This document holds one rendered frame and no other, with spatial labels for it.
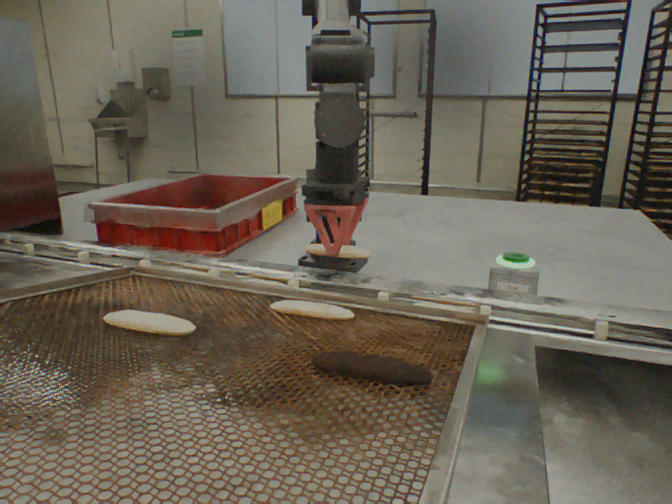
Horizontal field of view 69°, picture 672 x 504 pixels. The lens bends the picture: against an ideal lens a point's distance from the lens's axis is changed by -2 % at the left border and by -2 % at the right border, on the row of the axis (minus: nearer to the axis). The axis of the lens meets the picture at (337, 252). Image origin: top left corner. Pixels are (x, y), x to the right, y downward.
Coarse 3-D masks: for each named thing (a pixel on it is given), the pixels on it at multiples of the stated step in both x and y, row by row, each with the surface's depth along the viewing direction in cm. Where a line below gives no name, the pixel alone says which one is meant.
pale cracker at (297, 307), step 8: (272, 304) 57; (280, 304) 56; (288, 304) 56; (296, 304) 56; (304, 304) 56; (312, 304) 56; (320, 304) 56; (288, 312) 55; (296, 312) 55; (304, 312) 55; (312, 312) 54; (320, 312) 54; (328, 312) 54; (336, 312) 54; (344, 312) 54
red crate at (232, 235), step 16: (288, 208) 135; (96, 224) 106; (112, 224) 105; (128, 224) 103; (176, 224) 101; (240, 224) 108; (256, 224) 116; (112, 240) 106; (128, 240) 105; (144, 240) 104; (160, 240) 103; (176, 240) 101; (192, 240) 101; (208, 240) 100; (224, 240) 101; (240, 240) 108
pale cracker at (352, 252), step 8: (304, 248) 70; (312, 248) 69; (320, 248) 69; (344, 248) 68; (352, 248) 68; (360, 248) 68; (328, 256) 68; (344, 256) 67; (352, 256) 67; (360, 256) 67; (368, 256) 67
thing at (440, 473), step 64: (64, 320) 48; (192, 320) 51; (384, 320) 55; (448, 320) 56; (64, 384) 34; (192, 384) 35; (320, 384) 36; (384, 384) 37; (448, 384) 38; (64, 448) 26; (128, 448) 27; (192, 448) 27; (448, 448) 28
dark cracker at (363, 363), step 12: (312, 360) 40; (324, 360) 39; (336, 360) 39; (348, 360) 39; (360, 360) 39; (372, 360) 39; (384, 360) 39; (396, 360) 39; (336, 372) 39; (348, 372) 38; (360, 372) 38; (372, 372) 38; (384, 372) 38; (396, 372) 38; (408, 372) 38; (420, 372) 38
